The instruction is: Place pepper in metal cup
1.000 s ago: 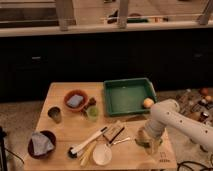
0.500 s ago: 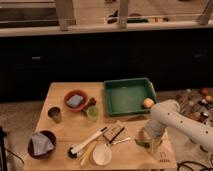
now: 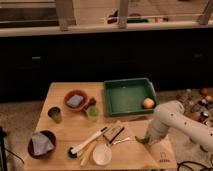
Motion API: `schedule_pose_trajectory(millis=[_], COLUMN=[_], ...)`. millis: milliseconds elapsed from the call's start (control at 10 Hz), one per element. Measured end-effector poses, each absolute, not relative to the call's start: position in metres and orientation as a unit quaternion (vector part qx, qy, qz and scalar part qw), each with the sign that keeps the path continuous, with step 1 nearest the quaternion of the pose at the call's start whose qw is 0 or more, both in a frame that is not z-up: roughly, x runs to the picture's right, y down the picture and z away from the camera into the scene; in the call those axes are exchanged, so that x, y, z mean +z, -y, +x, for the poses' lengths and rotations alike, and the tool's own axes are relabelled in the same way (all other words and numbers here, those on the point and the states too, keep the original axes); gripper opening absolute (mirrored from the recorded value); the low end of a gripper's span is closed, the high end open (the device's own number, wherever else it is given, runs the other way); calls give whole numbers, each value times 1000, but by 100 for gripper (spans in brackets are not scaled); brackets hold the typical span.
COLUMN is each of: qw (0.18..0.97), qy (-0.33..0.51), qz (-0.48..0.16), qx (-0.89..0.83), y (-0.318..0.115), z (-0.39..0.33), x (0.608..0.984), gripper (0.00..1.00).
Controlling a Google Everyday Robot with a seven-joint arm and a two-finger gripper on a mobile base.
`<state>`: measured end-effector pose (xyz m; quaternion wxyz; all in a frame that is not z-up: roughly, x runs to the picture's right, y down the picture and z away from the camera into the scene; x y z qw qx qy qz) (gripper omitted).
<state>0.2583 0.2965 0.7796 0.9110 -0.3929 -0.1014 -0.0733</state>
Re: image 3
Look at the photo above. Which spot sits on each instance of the orange bowl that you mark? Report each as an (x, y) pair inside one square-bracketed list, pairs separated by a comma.
[(82, 104)]

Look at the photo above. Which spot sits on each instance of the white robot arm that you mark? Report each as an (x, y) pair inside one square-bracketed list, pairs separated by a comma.
[(170, 115)]

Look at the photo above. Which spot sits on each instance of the grey blue cloth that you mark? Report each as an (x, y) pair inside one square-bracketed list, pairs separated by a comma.
[(41, 143)]

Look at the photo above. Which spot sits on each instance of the white measuring spoon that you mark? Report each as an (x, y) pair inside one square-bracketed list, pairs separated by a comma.
[(102, 154)]

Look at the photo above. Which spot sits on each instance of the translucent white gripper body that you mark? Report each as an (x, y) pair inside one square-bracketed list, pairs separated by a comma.
[(155, 134)]

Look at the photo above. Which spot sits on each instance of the blue sponge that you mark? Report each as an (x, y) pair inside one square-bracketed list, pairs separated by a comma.
[(75, 101)]

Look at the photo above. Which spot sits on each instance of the yellow utensil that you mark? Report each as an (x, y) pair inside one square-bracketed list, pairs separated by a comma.
[(86, 155)]

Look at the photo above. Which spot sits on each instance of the dark brown bowl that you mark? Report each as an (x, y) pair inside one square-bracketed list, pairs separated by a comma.
[(52, 138)]

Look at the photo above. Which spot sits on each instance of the green plastic cup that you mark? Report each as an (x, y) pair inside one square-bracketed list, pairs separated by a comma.
[(92, 113)]

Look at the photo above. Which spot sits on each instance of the orange round fruit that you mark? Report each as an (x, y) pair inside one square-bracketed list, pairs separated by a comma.
[(148, 103)]

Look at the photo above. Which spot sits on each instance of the green plastic tray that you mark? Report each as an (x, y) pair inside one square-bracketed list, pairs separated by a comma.
[(126, 96)]

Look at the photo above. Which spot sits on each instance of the black stand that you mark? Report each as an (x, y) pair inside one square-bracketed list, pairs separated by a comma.
[(3, 160)]

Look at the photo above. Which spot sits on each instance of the metal cup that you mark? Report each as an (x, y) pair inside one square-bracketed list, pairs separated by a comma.
[(55, 114)]

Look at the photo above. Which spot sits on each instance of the dark red brown object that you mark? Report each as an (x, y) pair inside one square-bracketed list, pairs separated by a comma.
[(91, 102)]

